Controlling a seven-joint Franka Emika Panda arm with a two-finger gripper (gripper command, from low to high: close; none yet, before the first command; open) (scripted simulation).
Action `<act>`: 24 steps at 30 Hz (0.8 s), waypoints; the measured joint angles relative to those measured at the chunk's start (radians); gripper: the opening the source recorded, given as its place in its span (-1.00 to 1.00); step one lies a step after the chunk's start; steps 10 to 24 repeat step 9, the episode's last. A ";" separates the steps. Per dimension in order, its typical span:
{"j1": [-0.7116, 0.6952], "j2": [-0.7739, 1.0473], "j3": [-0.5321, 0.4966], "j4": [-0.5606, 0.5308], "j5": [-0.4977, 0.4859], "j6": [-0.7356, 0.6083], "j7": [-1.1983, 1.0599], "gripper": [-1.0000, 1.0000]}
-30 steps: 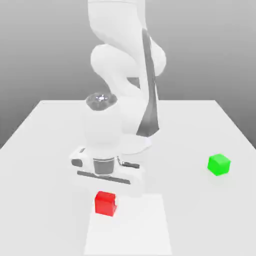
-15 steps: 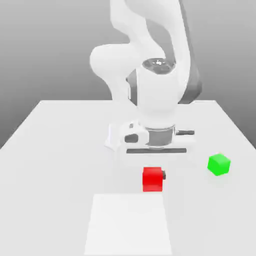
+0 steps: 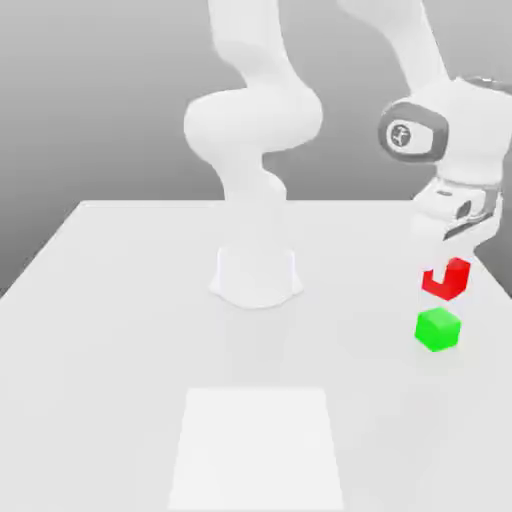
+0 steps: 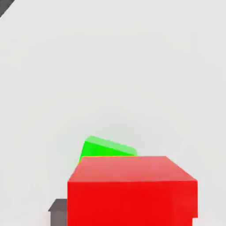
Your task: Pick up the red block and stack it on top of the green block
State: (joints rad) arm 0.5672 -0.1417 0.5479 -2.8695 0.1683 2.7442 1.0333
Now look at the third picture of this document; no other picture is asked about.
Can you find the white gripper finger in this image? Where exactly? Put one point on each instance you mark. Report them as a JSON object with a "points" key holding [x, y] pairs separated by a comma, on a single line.
{"points": [[440, 270]]}

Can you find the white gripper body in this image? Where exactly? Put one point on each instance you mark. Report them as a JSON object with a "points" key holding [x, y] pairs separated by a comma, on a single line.
{"points": [[460, 244]]}

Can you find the small red cube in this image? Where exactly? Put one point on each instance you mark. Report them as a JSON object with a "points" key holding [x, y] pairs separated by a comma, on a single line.
{"points": [[456, 280]]}

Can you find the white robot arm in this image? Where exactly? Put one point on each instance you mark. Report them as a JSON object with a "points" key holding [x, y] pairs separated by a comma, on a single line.
{"points": [[256, 120]]}

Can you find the small green cube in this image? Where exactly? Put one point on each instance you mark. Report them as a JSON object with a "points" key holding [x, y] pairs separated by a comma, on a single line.
{"points": [[438, 330]]}

